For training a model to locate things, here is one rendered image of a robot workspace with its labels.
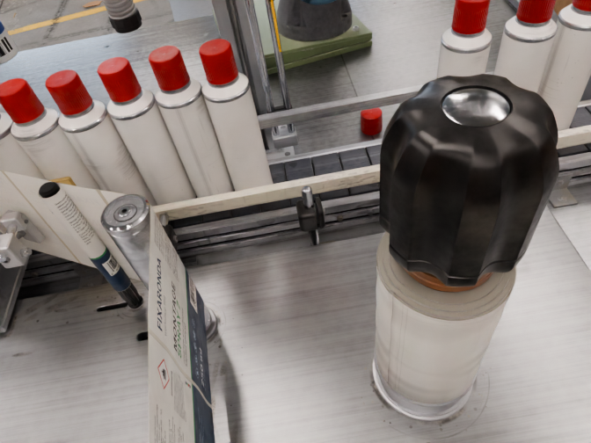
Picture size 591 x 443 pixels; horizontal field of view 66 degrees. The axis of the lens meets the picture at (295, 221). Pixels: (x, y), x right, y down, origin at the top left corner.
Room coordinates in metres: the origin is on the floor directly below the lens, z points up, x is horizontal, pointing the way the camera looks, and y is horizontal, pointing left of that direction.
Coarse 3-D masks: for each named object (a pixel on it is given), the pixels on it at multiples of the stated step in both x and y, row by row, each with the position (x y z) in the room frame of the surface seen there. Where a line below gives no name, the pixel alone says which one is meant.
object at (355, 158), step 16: (576, 112) 0.46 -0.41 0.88; (304, 160) 0.48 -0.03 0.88; (320, 160) 0.47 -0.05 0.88; (336, 160) 0.46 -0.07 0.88; (352, 160) 0.46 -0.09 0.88; (368, 160) 0.45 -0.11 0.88; (272, 176) 0.46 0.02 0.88; (288, 176) 0.45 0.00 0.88; (304, 176) 0.44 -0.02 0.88; (320, 192) 0.41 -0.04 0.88; (336, 192) 0.40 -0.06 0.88; (352, 192) 0.40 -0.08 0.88; (240, 208) 0.41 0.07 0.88; (256, 208) 0.40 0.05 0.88; (272, 208) 0.40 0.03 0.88; (176, 224) 0.40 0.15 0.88; (192, 224) 0.40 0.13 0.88
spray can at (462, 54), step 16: (464, 0) 0.43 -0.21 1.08; (480, 0) 0.42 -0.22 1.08; (464, 16) 0.43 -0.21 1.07; (480, 16) 0.42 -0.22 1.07; (448, 32) 0.45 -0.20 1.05; (464, 32) 0.42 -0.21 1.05; (480, 32) 0.43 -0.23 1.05; (448, 48) 0.43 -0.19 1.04; (464, 48) 0.42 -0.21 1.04; (480, 48) 0.41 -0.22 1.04; (448, 64) 0.43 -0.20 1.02; (464, 64) 0.41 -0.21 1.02; (480, 64) 0.41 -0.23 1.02
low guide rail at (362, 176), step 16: (576, 128) 0.40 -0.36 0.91; (560, 144) 0.39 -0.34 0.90; (576, 144) 0.39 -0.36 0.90; (320, 176) 0.40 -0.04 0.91; (336, 176) 0.40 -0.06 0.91; (352, 176) 0.39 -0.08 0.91; (368, 176) 0.39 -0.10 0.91; (240, 192) 0.40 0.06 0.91; (256, 192) 0.40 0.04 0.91; (272, 192) 0.39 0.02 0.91; (288, 192) 0.39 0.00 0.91; (160, 208) 0.40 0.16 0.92; (176, 208) 0.40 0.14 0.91; (192, 208) 0.40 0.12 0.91; (208, 208) 0.40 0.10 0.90; (224, 208) 0.40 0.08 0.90
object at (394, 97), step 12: (492, 72) 0.48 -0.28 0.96; (372, 96) 0.48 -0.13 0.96; (384, 96) 0.47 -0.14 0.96; (396, 96) 0.47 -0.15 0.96; (408, 96) 0.47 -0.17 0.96; (300, 108) 0.48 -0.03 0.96; (312, 108) 0.48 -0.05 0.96; (324, 108) 0.47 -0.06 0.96; (336, 108) 0.47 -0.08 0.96; (348, 108) 0.47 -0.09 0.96; (360, 108) 0.47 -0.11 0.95; (264, 120) 0.47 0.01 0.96; (276, 120) 0.47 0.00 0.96; (288, 120) 0.47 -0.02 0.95; (300, 120) 0.47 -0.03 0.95
